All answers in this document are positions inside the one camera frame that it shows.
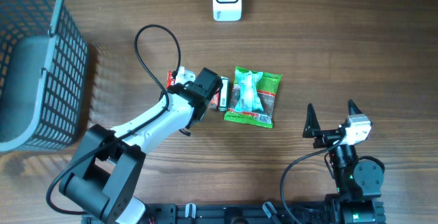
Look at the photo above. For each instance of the green white gum pack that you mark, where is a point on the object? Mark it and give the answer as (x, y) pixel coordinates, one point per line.
(223, 102)

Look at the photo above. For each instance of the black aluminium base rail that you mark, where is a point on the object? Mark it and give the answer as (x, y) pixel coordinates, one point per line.
(309, 212)

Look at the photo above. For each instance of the light teal tissue packet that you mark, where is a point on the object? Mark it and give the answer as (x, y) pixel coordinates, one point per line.
(249, 100)

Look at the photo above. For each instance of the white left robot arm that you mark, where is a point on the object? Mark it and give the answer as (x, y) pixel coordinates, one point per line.
(104, 171)

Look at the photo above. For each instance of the green snack bag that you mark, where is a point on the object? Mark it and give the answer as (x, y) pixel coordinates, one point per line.
(266, 90)

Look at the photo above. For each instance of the grey plastic mesh basket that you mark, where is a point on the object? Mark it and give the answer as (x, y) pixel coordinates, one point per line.
(44, 61)

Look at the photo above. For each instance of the red chocolate bar wrapper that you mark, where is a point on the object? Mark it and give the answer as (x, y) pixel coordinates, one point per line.
(170, 79)

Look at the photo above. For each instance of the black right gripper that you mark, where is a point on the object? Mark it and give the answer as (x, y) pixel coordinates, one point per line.
(313, 130)

